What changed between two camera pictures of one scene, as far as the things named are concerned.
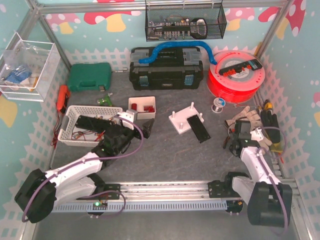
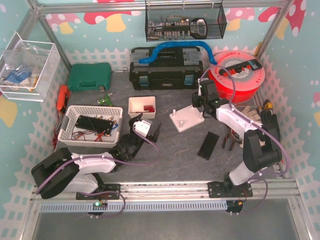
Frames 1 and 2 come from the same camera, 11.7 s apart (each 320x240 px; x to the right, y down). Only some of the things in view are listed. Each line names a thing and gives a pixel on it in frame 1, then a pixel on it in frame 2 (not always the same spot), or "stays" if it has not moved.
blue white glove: x=16 y=76 stays
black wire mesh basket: x=185 y=20 stays
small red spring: x=148 y=107 stays
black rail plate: x=198 y=128 → x=208 y=145
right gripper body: x=240 y=135 → x=198 y=100
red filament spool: x=236 y=88 stays
